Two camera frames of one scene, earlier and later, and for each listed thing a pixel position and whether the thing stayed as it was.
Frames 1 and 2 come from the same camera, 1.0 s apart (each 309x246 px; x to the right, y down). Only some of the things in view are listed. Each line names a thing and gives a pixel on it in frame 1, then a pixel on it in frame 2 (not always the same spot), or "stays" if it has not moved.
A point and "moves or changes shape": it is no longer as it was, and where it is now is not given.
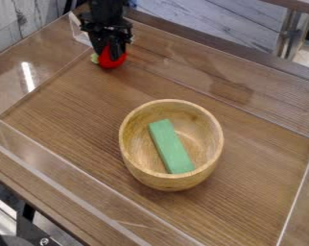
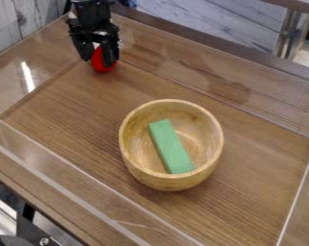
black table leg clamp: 27,230 stays
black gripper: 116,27 → 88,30
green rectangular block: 169,146 stays
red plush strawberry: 103,58 moves or changes shape
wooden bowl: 200,131 stays
